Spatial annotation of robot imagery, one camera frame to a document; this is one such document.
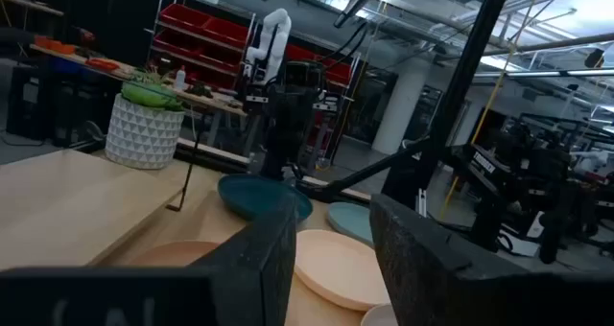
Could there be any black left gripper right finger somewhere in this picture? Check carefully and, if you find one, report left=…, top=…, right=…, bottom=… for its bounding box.
left=369, top=194, right=614, bottom=326

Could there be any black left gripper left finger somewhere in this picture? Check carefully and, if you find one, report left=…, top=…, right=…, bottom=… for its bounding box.
left=0, top=195, right=297, bottom=326

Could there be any orange plate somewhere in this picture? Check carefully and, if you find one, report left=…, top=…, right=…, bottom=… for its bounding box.
left=126, top=240, right=223, bottom=268

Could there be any light wooden shelf board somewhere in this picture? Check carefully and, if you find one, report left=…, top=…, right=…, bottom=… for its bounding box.
left=0, top=148, right=184, bottom=272

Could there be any grey plate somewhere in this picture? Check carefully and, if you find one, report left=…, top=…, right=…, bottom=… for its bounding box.
left=360, top=303, right=399, bottom=326

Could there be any dark teal plate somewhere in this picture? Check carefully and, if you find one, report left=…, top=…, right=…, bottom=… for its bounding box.
left=217, top=173, right=315, bottom=224

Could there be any cream plate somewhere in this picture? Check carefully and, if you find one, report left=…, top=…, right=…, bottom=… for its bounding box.
left=294, top=228, right=391, bottom=313

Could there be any light blue plate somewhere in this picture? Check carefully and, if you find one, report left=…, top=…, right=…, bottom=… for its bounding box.
left=327, top=201, right=376, bottom=248

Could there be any black robot workstation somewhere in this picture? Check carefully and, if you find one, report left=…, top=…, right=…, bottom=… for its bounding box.
left=444, top=111, right=614, bottom=266

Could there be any white building column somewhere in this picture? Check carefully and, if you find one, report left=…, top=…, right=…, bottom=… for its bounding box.
left=370, top=56, right=434, bottom=155

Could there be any white patterned planter pot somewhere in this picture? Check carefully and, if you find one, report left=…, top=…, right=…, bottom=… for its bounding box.
left=104, top=93, right=186, bottom=171

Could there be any wooden workbench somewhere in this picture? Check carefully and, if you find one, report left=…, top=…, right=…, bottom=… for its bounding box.
left=28, top=41, right=248, bottom=148

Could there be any green plant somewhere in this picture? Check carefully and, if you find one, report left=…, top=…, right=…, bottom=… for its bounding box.
left=120, top=68, right=186, bottom=112

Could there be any red storage bin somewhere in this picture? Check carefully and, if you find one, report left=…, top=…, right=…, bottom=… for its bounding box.
left=153, top=28, right=205, bottom=59
left=324, top=58, right=354, bottom=86
left=158, top=2, right=213, bottom=33
left=202, top=16, right=250, bottom=50

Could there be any ceiling light tube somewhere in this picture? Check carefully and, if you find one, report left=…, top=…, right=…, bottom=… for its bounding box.
left=471, top=67, right=614, bottom=79

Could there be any flat orange dish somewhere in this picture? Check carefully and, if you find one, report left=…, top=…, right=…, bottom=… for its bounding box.
left=84, top=57, right=122, bottom=73

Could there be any ceiling pipe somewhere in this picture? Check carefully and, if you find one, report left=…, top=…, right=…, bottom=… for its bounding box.
left=483, top=32, right=614, bottom=59

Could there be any metal storage rack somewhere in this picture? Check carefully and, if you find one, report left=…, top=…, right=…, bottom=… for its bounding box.
left=146, top=0, right=359, bottom=126

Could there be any orange bowl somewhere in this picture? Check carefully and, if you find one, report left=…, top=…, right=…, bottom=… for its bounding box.
left=33, top=35, right=79, bottom=56

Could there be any black wire shelf leg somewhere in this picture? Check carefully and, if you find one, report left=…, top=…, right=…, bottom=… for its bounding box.
left=165, top=117, right=205, bottom=213

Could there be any black frame brace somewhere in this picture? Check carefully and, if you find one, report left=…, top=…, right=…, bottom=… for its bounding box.
left=295, top=137, right=434, bottom=203

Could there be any black frame post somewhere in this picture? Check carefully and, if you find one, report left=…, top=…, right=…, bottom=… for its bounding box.
left=382, top=0, right=515, bottom=213

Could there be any yellow cable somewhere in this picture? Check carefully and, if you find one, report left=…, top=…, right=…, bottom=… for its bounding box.
left=439, top=0, right=546, bottom=218

